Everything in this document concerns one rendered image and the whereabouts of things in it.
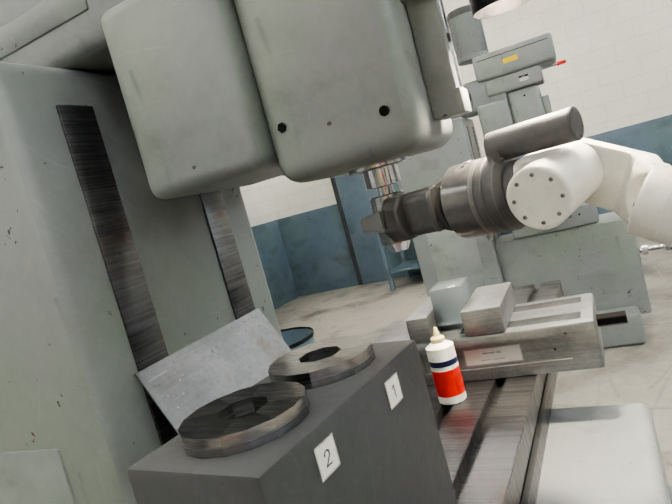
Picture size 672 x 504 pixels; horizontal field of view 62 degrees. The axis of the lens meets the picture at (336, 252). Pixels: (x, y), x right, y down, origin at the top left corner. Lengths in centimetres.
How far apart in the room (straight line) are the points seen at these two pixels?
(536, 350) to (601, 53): 649
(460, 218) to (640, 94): 662
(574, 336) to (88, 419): 66
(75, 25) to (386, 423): 68
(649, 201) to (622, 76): 665
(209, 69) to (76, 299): 34
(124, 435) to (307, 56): 54
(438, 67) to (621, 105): 653
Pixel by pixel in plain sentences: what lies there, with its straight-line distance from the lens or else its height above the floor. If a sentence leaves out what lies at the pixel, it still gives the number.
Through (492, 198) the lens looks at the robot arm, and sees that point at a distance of 62.
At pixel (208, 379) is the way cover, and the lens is 91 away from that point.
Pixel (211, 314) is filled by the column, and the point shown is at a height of 115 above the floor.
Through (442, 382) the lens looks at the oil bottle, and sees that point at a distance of 82.
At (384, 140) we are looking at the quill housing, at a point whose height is 133.
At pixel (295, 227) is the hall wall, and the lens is 833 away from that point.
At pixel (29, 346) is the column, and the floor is 120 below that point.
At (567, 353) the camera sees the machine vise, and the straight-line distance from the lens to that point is 87.
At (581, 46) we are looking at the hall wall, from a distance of 727.
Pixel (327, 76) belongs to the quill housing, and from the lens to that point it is 68.
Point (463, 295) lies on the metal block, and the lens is 91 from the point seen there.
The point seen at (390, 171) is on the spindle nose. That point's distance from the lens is 74.
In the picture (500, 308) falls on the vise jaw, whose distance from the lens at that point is 86.
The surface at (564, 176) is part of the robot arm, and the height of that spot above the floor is 125.
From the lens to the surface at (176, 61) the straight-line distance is 77.
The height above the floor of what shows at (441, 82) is 138.
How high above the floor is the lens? 128
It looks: 5 degrees down
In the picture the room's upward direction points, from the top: 15 degrees counter-clockwise
